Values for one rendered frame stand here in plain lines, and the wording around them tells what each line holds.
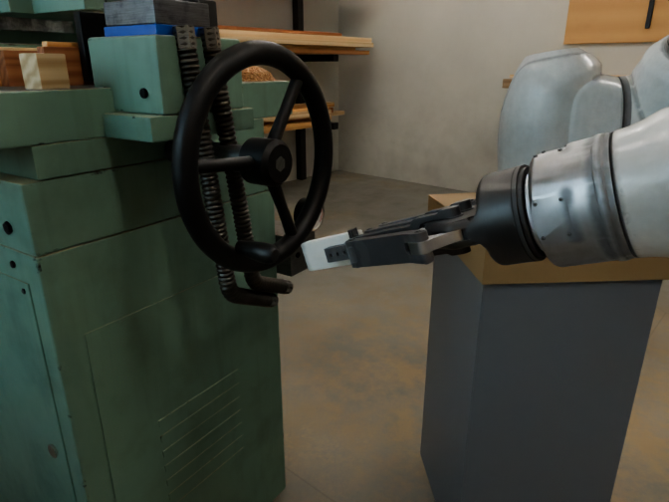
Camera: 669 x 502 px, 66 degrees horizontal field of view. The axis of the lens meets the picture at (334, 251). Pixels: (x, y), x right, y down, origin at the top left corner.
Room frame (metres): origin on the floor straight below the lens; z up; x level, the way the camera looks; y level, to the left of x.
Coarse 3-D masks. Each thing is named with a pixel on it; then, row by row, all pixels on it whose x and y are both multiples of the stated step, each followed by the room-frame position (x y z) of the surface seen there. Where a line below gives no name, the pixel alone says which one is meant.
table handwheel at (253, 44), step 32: (224, 64) 0.59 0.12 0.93; (256, 64) 0.64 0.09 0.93; (288, 64) 0.68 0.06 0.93; (192, 96) 0.56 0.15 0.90; (288, 96) 0.70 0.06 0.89; (320, 96) 0.74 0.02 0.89; (192, 128) 0.55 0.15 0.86; (320, 128) 0.75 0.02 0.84; (192, 160) 0.54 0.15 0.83; (224, 160) 0.59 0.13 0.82; (256, 160) 0.63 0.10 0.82; (288, 160) 0.66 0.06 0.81; (320, 160) 0.76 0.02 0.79; (192, 192) 0.54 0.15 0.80; (320, 192) 0.74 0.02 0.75; (192, 224) 0.54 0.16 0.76; (288, 224) 0.69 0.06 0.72; (224, 256) 0.57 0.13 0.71; (288, 256) 0.67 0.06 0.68
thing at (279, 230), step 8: (280, 224) 1.01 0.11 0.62; (280, 232) 0.95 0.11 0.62; (312, 232) 0.98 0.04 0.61; (296, 256) 0.93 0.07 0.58; (304, 256) 0.96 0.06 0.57; (280, 264) 0.94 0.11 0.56; (288, 264) 0.92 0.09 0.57; (296, 264) 0.93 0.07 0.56; (304, 264) 0.95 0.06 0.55; (280, 272) 0.94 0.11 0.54; (288, 272) 0.93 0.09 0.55; (296, 272) 0.93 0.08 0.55
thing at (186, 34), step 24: (192, 48) 0.66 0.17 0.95; (216, 48) 0.69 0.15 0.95; (192, 72) 0.65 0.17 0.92; (216, 120) 0.69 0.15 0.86; (216, 192) 0.66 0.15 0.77; (240, 192) 0.70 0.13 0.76; (216, 216) 0.66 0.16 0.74; (240, 216) 0.70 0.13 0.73; (216, 264) 0.66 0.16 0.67; (240, 288) 0.69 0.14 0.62; (264, 288) 0.72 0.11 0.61; (288, 288) 0.81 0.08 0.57
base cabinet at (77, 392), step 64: (0, 256) 0.63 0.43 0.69; (64, 256) 0.60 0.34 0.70; (128, 256) 0.68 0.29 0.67; (192, 256) 0.77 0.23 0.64; (0, 320) 0.65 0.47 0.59; (64, 320) 0.59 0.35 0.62; (128, 320) 0.66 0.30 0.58; (192, 320) 0.76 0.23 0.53; (256, 320) 0.88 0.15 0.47; (0, 384) 0.68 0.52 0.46; (64, 384) 0.58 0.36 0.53; (128, 384) 0.65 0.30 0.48; (192, 384) 0.74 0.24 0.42; (256, 384) 0.87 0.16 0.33; (0, 448) 0.72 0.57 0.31; (64, 448) 0.59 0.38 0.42; (128, 448) 0.63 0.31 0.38; (192, 448) 0.73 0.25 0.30; (256, 448) 0.86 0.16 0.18
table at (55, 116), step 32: (0, 96) 0.57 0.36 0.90; (32, 96) 0.60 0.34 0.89; (64, 96) 0.63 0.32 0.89; (96, 96) 0.67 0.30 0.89; (256, 96) 0.91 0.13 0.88; (0, 128) 0.57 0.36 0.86; (32, 128) 0.60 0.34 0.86; (64, 128) 0.63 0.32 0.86; (96, 128) 0.66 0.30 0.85; (128, 128) 0.64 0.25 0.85; (160, 128) 0.63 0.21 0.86
